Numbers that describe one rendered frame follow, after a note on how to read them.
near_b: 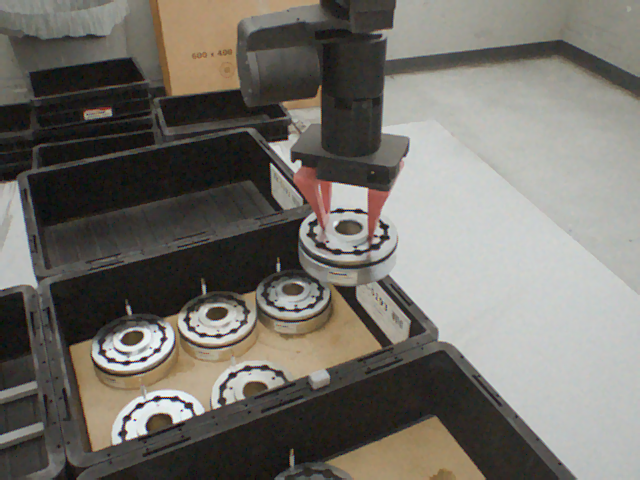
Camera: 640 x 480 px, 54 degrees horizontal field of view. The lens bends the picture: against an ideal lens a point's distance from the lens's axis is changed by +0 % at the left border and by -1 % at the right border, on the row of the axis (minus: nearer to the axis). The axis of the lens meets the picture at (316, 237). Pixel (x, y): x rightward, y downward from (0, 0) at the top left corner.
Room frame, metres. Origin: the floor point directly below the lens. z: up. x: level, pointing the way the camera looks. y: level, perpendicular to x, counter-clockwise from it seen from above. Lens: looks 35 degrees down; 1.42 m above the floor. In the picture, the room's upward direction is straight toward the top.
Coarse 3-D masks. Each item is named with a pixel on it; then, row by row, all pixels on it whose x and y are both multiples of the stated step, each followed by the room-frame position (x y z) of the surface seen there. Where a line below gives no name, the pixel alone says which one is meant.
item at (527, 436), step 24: (384, 360) 0.47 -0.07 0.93; (408, 360) 0.47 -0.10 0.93; (456, 360) 0.47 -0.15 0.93; (336, 384) 0.43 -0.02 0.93; (480, 384) 0.44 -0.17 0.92; (264, 408) 0.40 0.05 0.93; (288, 408) 0.41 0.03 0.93; (504, 408) 0.40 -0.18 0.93; (192, 432) 0.38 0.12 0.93; (216, 432) 0.38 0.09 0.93; (528, 432) 0.38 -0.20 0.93; (120, 456) 0.35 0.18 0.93; (144, 456) 0.35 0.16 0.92; (552, 456) 0.35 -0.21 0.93
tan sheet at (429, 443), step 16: (400, 432) 0.45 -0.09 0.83; (416, 432) 0.45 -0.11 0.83; (432, 432) 0.45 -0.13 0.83; (448, 432) 0.45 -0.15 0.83; (368, 448) 0.43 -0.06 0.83; (384, 448) 0.43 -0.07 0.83; (400, 448) 0.43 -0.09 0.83; (416, 448) 0.43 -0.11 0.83; (432, 448) 0.43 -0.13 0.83; (448, 448) 0.43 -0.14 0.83; (336, 464) 0.41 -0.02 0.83; (352, 464) 0.41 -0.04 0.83; (368, 464) 0.41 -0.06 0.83; (384, 464) 0.41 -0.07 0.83; (400, 464) 0.41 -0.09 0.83; (416, 464) 0.41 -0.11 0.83; (432, 464) 0.41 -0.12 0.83; (448, 464) 0.41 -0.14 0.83; (464, 464) 0.41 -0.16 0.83
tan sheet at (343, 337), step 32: (352, 320) 0.64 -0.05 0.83; (256, 352) 0.58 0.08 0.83; (288, 352) 0.58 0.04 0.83; (320, 352) 0.58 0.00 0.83; (352, 352) 0.58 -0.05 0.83; (96, 384) 0.52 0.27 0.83; (160, 384) 0.52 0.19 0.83; (192, 384) 0.52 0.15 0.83; (96, 416) 0.47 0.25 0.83; (96, 448) 0.43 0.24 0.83
